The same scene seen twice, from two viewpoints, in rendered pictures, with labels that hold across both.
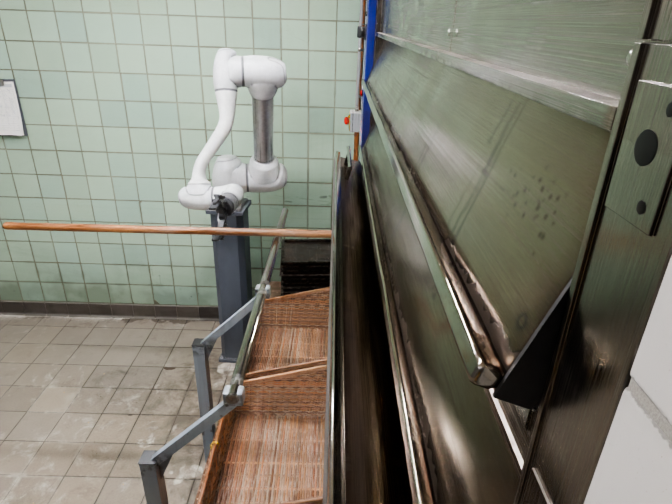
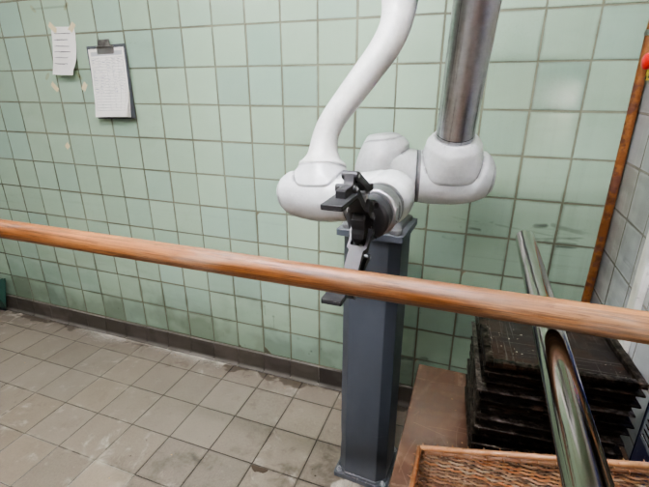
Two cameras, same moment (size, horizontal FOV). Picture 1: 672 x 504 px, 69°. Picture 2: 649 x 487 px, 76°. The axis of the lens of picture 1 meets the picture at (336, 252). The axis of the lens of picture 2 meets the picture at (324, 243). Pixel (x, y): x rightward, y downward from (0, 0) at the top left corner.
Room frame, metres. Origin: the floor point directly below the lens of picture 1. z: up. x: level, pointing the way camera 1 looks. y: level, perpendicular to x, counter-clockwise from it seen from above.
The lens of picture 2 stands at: (1.33, 0.32, 1.40)
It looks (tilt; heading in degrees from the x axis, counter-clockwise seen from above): 20 degrees down; 21
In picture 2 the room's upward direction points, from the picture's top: straight up
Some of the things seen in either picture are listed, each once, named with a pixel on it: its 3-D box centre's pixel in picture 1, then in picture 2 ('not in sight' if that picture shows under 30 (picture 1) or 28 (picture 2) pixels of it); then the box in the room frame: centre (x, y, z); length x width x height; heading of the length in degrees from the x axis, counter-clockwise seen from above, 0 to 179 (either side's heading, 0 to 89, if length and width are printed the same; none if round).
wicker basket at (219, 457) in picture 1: (289, 444); not in sight; (1.15, 0.13, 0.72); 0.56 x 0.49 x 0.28; 1
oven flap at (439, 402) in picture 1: (394, 200); not in sight; (1.16, -0.14, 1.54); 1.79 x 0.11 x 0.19; 1
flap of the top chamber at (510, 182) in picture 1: (403, 91); not in sight; (1.16, -0.14, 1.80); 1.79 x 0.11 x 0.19; 1
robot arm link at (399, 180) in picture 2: (229, 196); (382, 195); (2.17, 0.50, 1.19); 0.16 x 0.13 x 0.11; 179
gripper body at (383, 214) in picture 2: (223, 210); (365, 221); (1.99, 0.49, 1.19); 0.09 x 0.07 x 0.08; 179
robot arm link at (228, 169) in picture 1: (229, 175); (384, 170); (2.57, 0.59, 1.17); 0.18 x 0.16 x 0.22; 100
